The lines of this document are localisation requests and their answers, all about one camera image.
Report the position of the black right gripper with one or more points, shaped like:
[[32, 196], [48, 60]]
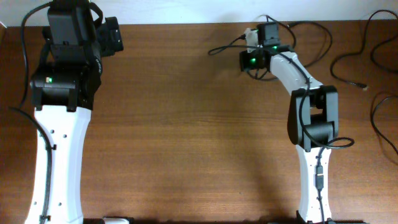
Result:
[[244, 55]]

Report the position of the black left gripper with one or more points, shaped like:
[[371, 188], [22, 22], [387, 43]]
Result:
[[111, 37]]

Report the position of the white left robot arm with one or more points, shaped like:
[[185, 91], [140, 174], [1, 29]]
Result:
[[63, 88]]

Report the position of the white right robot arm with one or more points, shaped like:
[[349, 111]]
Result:
[[312, 120]]

